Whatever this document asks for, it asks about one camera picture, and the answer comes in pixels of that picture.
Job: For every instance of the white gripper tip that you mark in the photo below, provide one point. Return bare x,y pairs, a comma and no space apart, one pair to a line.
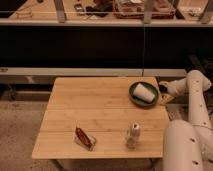
166,98

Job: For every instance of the white paper cup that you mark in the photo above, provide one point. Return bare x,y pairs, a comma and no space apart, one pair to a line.
143,93

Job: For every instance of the green ceramic bowl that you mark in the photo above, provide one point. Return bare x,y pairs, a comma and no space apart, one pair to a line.
139,101

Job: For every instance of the red object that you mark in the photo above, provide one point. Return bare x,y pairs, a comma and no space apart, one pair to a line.
83,139

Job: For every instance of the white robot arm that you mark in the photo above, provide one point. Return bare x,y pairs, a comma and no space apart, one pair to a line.
187,144

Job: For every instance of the wooden table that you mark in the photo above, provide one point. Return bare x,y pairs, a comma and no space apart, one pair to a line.
100,106

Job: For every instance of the wicker basket tray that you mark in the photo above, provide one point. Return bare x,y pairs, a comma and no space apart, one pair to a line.
162,9

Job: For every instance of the black object on shelf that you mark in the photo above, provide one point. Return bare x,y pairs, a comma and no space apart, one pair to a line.
99,10

